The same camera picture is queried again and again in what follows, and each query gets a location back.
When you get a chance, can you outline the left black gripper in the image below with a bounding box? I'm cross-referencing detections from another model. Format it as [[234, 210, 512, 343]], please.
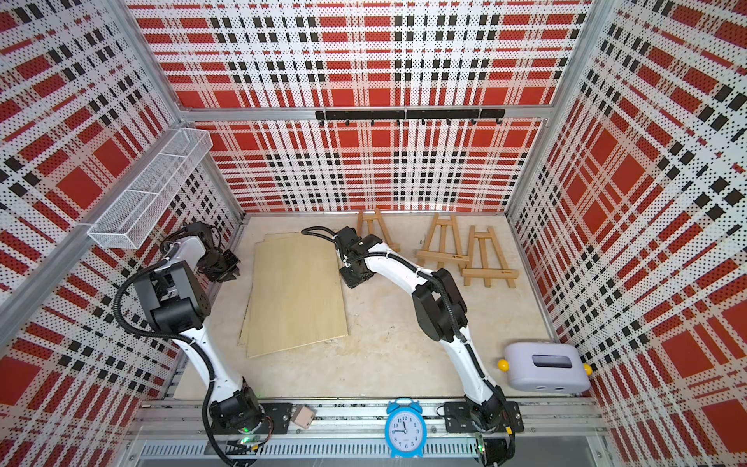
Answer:
[[198, 248, 241, 282]]

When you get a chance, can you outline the wooden board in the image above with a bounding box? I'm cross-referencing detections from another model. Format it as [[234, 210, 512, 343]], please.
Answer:
[[245, 233, 348, 358], [237, 300, 252, 348]]

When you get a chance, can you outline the small wooden easel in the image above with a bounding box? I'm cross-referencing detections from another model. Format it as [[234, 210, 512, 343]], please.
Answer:
[[461, 225, 519, 289]]

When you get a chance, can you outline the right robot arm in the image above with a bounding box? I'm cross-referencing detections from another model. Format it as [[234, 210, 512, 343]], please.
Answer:
[[301, 226, 521, 436]]

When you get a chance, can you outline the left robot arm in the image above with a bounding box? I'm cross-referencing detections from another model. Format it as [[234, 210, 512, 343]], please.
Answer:
[[112, 222, 266, 433]]

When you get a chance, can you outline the small brown square block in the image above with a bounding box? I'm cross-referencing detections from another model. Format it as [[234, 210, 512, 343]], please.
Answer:
[[291, 405, 316, 430]]

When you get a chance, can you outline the blue alarm clock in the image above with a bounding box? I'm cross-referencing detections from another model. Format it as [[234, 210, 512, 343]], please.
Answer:
[[384, 398, 428, 458]]

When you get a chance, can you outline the lavender toaster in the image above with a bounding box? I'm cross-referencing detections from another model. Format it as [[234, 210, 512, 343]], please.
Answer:
[[498, 342, 593, 394]]

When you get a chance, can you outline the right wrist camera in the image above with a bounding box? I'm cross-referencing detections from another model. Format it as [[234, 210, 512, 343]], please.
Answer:
[[333, 227, 382, 263]]

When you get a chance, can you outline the white wire mesh basket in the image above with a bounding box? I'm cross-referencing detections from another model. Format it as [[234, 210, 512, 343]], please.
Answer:
[[88, 128, 212, 250]]

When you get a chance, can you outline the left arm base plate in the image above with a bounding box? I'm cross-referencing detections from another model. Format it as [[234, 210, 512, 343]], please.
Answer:
[[211, 403, 294, 435]]

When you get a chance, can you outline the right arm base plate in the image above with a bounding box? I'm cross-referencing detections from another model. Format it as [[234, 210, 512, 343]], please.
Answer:
[[437, 400, 524, 433]]

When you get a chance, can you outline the black hook rail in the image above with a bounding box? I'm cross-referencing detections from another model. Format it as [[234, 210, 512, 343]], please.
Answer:
[[315, 108, 507, 125]]

